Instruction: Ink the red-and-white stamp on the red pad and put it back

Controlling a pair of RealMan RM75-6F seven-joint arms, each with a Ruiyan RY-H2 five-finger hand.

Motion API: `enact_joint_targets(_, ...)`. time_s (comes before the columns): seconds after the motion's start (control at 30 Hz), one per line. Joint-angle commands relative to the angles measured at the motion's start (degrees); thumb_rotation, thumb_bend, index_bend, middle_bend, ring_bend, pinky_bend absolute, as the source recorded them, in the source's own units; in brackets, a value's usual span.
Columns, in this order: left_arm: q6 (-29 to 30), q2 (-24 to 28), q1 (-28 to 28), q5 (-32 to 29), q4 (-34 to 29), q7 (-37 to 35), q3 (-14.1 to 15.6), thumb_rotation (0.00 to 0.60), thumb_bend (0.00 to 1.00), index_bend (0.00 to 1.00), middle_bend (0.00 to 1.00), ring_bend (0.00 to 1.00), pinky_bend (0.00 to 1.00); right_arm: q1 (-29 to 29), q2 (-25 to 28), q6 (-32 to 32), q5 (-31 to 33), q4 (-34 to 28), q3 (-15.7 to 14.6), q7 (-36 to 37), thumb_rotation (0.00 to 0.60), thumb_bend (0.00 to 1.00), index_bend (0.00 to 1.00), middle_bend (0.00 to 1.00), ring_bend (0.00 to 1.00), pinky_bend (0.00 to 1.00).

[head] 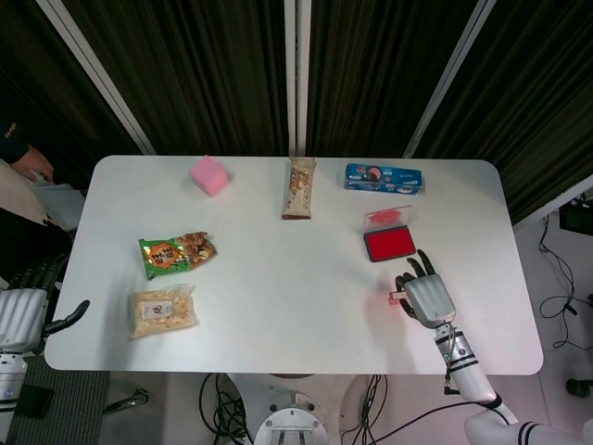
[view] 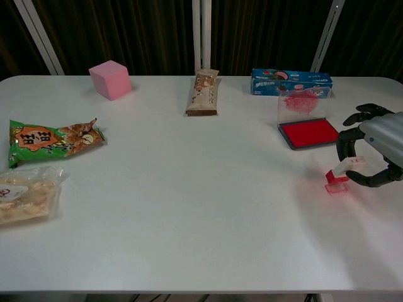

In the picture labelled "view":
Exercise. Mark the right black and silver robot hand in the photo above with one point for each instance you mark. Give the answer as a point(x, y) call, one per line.
point(385, 135)

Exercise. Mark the red and white stamp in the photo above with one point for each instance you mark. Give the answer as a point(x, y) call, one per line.
point(344, 166)

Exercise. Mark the red ink pad, clear lid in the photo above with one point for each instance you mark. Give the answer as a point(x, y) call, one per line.
point(307, 133)

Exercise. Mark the blue Oreo cookie box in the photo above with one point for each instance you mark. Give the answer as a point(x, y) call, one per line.
point(270, 84)

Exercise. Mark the beige snack bar packet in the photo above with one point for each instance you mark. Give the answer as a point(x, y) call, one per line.
point(203, 94)

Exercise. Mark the dark pleated curtain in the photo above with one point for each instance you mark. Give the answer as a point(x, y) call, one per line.
point(126, 31)

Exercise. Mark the pink foam cube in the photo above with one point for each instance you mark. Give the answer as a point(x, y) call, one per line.
point(110, 81)

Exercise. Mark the green and orange snack bag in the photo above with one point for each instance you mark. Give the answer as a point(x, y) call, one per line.
point(37, 141)

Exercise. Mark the clear bag of beige snacks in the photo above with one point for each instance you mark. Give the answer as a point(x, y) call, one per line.
point(25, 198)

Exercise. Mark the white slanted frame pole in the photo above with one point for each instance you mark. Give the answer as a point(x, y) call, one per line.
point(325, 34)
point(41, 37)

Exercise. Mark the white upright frame pole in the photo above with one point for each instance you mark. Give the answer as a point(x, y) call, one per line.
point(203, 31)

